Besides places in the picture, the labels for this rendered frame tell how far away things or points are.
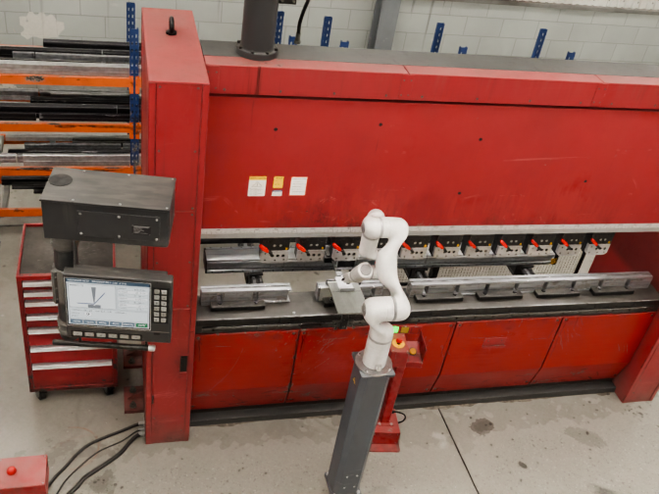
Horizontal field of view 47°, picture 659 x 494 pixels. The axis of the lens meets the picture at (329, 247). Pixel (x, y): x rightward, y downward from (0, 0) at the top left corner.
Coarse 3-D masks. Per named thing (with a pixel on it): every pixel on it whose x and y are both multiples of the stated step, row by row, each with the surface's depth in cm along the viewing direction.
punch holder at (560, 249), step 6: (558, 234) 451; (564, 234) 445; (570, 234) 446; (576, 234) 447; (582, 234) 448; (558, 240) 451; (570, 240) 449; (576, 240) 450; (582, 240) 451; (552, 246) 458; (558, 246) 451; (564, 246) 451; (576, 246) 453; (558, 252) 453; (564, 252) 454; (570, 252) 455; (576, 252) 456
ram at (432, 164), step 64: (256, 128) 356; (320, 128) 364; (384, 128) 373; (448, 128) 381; (512, 128) 390; (576, 128) 400; (640, 128) 410; (320, 192) 387; (384, 192) 396; (448, 192) 406; (512, 192) 416; (576, 192) 427; (640, 192) 439
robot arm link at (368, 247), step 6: (366, 240) 380; (372, 240) 380; (378, 240) 382; (360, 246) 386; (366, 246) 382; (372, 246) 382; (360, 252) 387; (366, 252) 385; (372, 252) 385; (378, 252) 393; (372, 258) 388
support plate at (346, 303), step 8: (336, 288) 426; (360, 288) 429; (336, 296) 420; (344, 296) 421; (352, 296) 422; (360, 296) 423; (336, 304) 415; (344, 304) 416; (352, 304) 417; (360, 304) 418; (344, 312) 410; (352, 312) 411; (360, 312) 412
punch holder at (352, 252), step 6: (330, 240) 417; (336, 240) 408; (342, 240) 409; (348, 240) 410; (354, 240) 411; (360, 240) 412; (330, 246) 419; (342, 246) 412; (348, 246) 413; (354, 246) 414; (330, 252) 419; (336, 252) 414; (348, 252) 415; (354, 252) 416; (336, 258) 416; (342, 258) 417; (348, 258) 418; (354, 258) 419
